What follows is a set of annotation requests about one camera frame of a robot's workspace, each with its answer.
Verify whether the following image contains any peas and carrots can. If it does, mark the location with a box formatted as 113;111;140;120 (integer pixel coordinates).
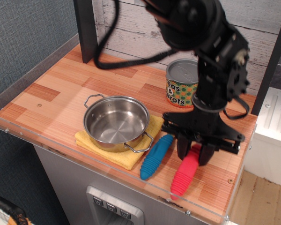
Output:
166;59;198;108

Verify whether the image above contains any dark vertical post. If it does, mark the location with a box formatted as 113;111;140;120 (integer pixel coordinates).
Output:
251;28;281;116
73;0;98;63

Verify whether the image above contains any yellow folded cloth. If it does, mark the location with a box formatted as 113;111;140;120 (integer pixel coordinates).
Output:
74;115;163;170

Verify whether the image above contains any white cabinet at right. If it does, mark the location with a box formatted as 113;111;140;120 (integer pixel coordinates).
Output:
244;87;281;185

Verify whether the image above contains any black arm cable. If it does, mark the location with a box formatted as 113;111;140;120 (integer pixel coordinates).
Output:
93;0;178;70

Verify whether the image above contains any orange object bottom left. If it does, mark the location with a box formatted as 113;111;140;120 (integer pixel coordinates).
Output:
7;216;31;225

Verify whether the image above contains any silver dispenser button panel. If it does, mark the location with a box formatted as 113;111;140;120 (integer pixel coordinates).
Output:
86;186;145;225

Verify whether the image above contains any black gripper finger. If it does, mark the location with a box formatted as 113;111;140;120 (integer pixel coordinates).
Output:
177;135;192;160
199;144;216;166

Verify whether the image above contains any dark vertical post left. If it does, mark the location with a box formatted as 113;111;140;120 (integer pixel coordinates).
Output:
73;0;98;63

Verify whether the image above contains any dark vertical post right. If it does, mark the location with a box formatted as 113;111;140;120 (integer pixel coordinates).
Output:
251;28;281;116

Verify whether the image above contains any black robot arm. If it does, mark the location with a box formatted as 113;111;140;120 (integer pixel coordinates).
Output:
145;0;249;166

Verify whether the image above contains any blue handled metal fork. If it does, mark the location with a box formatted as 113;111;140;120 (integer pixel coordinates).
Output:
140;134;174;180

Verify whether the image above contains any grey toy fridge cabinet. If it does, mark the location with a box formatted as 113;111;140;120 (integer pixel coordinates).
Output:
34;146;207;225

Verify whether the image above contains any stainless steel pot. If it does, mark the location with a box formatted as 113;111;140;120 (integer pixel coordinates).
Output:
83;94;154;153

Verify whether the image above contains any red handled metal spoon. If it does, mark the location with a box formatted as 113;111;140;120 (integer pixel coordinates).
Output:
170;144;201;200

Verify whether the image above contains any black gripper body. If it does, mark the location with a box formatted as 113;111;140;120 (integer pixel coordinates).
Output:
162;96;245;154

